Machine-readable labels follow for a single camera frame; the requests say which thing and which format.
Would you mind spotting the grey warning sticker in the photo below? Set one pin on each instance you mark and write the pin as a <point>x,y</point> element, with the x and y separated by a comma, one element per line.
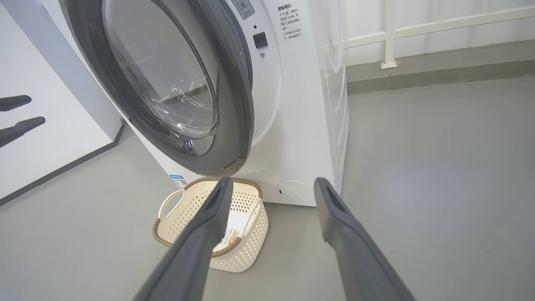
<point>243,8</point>

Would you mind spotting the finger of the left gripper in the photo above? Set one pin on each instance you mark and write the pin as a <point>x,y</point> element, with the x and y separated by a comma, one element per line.
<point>21,129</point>
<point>14,102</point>

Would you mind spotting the blue energy label sticker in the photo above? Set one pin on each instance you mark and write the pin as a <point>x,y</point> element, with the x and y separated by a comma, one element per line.
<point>179,182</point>

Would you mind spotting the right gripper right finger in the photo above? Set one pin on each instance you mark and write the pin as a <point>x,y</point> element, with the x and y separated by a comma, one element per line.
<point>359,267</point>

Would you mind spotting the black text instruction sticker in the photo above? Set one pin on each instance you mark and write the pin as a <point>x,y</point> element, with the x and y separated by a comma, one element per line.
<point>289,23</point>

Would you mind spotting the white front-load washing machine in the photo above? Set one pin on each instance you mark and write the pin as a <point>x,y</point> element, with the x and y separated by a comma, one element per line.
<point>301,125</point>

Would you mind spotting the paper label inside basket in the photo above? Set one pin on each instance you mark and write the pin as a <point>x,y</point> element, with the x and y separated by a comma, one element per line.
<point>232,237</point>

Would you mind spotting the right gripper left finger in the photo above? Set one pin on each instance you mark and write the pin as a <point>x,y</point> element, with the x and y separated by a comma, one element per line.
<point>192,259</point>

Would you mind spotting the round black glass washer door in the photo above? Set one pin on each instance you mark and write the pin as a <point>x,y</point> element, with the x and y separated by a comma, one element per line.
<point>234,125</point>

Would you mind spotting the round white filter cover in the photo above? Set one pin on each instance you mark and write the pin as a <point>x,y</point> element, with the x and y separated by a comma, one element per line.
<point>296,192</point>

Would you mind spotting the black door latch socket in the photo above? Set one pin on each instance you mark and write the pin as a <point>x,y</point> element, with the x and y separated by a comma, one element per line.
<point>260,40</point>

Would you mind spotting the white metal railing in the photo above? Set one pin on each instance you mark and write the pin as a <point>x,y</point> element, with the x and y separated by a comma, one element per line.
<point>389,33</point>

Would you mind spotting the cream perforated laundry basket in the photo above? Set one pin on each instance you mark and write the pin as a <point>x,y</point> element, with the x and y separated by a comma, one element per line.
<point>250,246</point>

